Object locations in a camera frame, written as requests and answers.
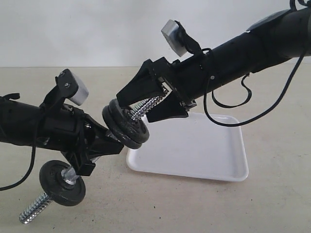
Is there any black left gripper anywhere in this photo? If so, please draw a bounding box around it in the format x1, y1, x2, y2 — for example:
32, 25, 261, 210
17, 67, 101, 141
36, 104, 123, 176

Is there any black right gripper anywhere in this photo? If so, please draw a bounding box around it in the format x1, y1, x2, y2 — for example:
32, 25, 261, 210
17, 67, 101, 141
116, 52, 214, 123

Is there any chrome threaded dumbbell bar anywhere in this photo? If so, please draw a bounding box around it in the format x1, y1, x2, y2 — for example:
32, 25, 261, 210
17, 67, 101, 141
19, 97, 161, 224

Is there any black metal washer disc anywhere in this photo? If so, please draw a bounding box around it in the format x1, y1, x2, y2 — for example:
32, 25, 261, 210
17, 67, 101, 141
102, 106, 142, 149

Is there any black weight plate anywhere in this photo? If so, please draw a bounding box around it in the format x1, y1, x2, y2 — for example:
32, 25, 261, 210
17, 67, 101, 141
108, 99, 149, 143
39, 160, 86, 206

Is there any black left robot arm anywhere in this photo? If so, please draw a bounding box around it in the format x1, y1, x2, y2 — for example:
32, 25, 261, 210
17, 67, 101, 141
0, 96, 123, 176

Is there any white rectangular tray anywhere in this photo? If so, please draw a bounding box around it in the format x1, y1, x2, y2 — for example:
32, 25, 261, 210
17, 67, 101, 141
126, 112, 249, 182

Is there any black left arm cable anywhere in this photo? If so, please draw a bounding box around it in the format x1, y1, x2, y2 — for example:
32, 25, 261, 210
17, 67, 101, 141
0, 93, 81, 192

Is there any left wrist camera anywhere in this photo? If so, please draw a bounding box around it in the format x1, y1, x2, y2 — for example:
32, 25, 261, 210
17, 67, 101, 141
56, 68, 89, 106

